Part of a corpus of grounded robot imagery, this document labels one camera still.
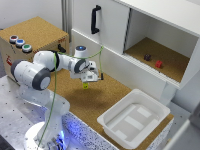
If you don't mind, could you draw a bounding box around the green cable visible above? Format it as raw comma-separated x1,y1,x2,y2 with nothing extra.
35,45,105,150

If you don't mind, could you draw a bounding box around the yellow block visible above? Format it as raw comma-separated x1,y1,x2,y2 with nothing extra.
82,82,90,90

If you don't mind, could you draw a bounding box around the black door handle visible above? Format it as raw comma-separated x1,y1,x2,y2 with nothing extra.
90,4,102,35

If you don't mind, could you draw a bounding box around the white cabinet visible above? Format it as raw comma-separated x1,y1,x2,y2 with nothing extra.
70,0,200,107

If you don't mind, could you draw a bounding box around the black drawer handle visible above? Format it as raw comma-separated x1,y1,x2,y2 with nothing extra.
57,43,67,54

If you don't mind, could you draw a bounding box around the purple block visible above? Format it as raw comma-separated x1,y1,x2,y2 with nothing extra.
143,53,153,62

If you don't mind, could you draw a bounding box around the pink block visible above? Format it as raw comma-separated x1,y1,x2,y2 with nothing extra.
155,60,164,69

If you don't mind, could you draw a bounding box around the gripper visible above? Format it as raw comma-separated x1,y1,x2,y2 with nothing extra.
79,66,105,84

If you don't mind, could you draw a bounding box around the wooden drawer box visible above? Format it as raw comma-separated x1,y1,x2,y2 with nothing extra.
0,16,71,82

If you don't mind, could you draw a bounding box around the green button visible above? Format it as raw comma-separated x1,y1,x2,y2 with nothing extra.
21,43,33,54

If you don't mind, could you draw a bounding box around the red button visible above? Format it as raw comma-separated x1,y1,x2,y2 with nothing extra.
8,34,20,44

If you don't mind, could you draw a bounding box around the white plastic box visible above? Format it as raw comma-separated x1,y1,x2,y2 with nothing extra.
96,88,171,150

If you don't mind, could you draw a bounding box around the white sliding door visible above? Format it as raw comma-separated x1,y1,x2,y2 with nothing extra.
72,0,131,56

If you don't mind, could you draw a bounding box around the blue button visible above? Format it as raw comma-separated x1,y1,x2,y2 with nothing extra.
14,38,26,48

